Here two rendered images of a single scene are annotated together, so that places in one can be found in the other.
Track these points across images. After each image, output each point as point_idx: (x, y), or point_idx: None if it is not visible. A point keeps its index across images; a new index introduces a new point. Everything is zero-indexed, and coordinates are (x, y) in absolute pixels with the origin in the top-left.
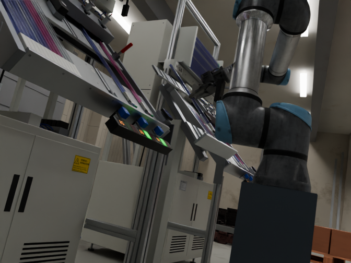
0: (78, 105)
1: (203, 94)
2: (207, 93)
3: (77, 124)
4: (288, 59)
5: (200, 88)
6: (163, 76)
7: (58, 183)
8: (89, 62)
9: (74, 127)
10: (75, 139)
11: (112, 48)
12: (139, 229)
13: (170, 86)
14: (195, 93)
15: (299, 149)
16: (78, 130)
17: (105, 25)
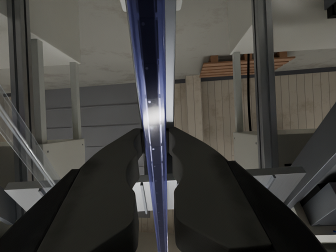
0: (274, 65)
1: (122, 196)
2: (79, 249)
3: (263, 34)
4: None
5: (299, 220)
6: (273, 176)
7: None
8: (277, 146)
9: (270, 26)
10: (260, 8)
11: (311, 182)
12: None
13: (172, 170)
14: (219, 155)
15: None
16: (260, 25)
17: (320, 220)
